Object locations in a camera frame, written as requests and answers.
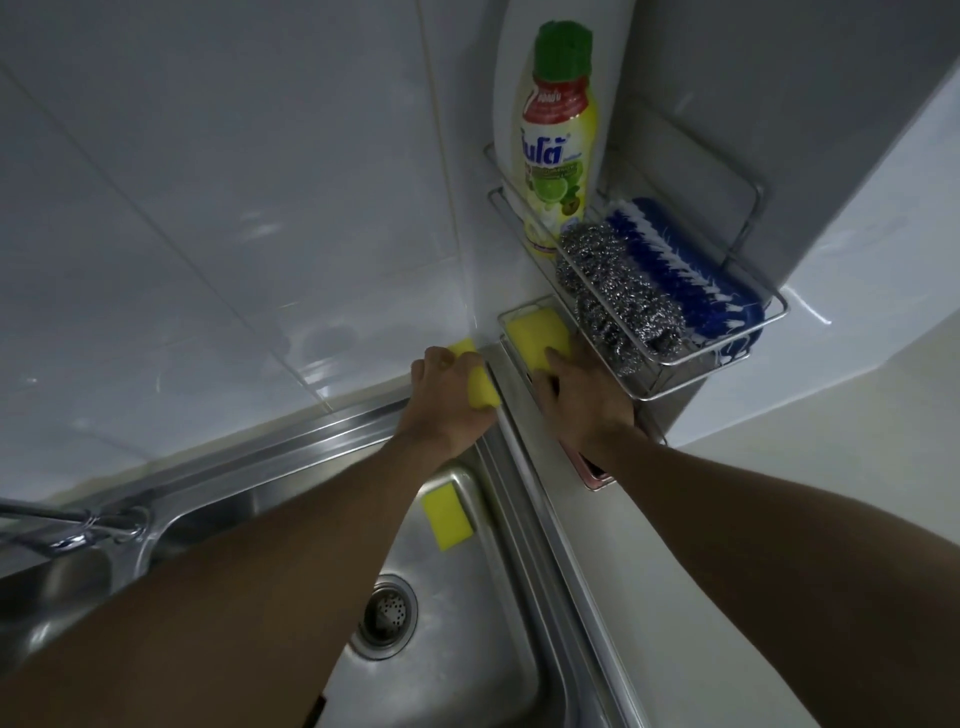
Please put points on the person's left forearm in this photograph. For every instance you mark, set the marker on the person's left forearm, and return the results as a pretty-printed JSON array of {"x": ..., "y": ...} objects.
[{"x": 202, "y": 600}]

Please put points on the red tray with black sponge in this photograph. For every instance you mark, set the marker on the red tray with black sponge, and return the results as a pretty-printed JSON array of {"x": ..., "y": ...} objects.
[{"x": 592, "y": 472}]

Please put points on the green-capped dish soap bottle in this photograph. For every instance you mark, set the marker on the green-capped dish soap bottle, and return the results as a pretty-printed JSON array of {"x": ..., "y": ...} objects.
[{"x": 555, "y": 150}]

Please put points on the stainless steel double sink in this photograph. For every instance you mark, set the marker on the stainless steel double sink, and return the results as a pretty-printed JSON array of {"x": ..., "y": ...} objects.
[{"x": 465, "y": 570}]

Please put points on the white pump bottle blue pump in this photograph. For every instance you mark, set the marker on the white pump bottle blue pump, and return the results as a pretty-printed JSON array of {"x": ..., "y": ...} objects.
[{"x": 517, "y": 52}]

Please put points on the person's right hand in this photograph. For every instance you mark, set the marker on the person's right hand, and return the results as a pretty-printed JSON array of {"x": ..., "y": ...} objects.
[{"x": 592, "y": 405}]

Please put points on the person's left hand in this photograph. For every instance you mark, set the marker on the person's left hand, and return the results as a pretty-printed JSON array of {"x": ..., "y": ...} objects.
[{"x": 450, "y": 409}]

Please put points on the person's right forearm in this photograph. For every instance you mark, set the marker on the person's right forearm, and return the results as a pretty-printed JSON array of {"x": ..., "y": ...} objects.
[{"x": 787, "y": 585}]

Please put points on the blue white scrub brush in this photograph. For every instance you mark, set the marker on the blue white scrub brush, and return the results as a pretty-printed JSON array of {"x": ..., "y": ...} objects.
[{"x": 675, "y": 270}]

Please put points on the chrome gooseneck faucet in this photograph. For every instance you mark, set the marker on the chrome gooseneck faucet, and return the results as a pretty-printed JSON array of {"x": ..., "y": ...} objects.
[{"x": 82, "y": 529}]

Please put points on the steel wool scrubber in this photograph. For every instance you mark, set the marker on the steel wool scrubber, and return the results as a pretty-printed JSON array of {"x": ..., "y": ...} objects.
[{"x": 622, "y": 292}]

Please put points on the yellow sponge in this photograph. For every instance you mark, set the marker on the yellow sponge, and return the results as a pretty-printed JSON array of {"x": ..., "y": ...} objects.
[
  {"x": 448, "y": 517},
  {"x": 534, "y": 334},
  {"x": 480, "y": 386}
]

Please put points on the metal drain strainer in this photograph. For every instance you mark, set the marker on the metal drain strainer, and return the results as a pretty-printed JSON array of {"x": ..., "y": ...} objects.
[{"x": 386, "y": 616}]

